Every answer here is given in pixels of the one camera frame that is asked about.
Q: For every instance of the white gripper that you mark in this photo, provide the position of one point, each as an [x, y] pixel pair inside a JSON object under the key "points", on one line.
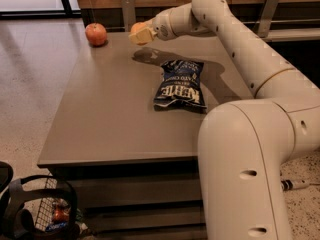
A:
{"points": [[162, 27]]}

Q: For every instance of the orange fruit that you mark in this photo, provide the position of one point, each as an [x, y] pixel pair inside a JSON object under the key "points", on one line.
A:
{"points": [[139, 34]]}

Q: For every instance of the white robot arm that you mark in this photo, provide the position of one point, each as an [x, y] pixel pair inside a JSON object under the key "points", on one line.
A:
{"points": [[242, 144]]}

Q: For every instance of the red apple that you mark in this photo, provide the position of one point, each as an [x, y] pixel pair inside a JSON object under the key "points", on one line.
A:
{"points": [[96, 34]]}

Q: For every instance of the blue kettle chips bag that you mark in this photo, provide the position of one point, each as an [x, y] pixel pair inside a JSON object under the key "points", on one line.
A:
{"points": [[180, 85]]}

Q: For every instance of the grey drawer cabinet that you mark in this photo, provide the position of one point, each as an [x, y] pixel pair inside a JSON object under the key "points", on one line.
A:
{"points": [[133, 166]]}

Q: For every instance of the red snack in basket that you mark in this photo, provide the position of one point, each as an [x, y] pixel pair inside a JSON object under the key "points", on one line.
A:
{"points": [[60, 214]]}

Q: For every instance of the left metal bracket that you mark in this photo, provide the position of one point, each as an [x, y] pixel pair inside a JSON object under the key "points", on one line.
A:
{"points": [[128, 13]]}

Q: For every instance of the metal bracket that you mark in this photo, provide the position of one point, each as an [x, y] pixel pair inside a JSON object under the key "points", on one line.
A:
{"points": [[128, 13], [263, 24]]}

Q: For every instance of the right metal bracket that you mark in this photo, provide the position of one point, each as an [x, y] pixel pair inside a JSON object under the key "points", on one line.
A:
{"points": [[263, 24]]}

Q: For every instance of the striped cable plug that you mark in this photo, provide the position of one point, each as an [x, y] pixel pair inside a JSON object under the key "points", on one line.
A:
{"points": [[288, 185]]}

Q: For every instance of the black wire basket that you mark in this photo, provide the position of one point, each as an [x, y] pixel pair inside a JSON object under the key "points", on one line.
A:
{"points": [[27, 206]]}

